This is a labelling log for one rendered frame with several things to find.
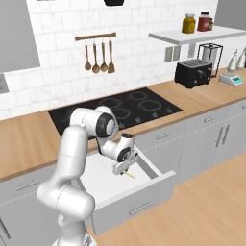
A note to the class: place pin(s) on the yellow jar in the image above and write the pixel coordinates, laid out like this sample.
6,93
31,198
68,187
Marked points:
188,25

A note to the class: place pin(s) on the white wall shelf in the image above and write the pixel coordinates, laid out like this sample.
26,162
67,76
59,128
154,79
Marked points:
198,34

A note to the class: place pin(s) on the grey cupboard door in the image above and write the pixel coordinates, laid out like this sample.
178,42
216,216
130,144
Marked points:
237,134
198,153

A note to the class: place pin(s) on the yellow straw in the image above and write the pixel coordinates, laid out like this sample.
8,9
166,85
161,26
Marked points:
130,175

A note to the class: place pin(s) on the wooden utensil rail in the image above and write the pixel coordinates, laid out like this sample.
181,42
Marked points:
95,36

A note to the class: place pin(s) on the black hob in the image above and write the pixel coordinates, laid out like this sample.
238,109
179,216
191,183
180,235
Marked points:
141,105

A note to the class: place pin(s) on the grey drawer front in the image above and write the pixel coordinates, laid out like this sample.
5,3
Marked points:
38,179
236,109
173,128
198,126

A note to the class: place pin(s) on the open grey drawer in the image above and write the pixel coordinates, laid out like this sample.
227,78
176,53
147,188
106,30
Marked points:
128,198

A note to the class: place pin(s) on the wooden spatula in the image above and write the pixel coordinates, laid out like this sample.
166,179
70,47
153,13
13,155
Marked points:
111,68

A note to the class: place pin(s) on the white kitchen scale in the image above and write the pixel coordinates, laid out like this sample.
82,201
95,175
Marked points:
231,79

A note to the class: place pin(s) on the small wooden spoon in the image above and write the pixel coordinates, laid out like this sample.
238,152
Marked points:
87,65

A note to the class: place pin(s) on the grey wall cupboard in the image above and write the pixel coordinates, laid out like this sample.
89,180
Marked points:
16,32
232,12

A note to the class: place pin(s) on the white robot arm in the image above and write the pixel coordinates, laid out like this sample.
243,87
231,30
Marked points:
72,160

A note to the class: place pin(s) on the black toaster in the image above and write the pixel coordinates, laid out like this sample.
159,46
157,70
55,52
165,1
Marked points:
192,74

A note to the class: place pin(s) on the large wooden spoon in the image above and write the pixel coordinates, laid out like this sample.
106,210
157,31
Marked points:
95,68

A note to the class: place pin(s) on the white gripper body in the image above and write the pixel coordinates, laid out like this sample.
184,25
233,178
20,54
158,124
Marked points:
120,167

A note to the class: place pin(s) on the red jar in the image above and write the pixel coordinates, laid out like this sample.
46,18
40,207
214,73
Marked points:
203,22

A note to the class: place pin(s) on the small dark jar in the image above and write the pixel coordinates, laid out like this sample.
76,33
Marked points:
211,24

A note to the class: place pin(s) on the black range hood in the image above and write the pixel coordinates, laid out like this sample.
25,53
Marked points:
113,2

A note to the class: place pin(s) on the grey double wall outlet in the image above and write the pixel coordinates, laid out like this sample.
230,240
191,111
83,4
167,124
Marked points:
172,54

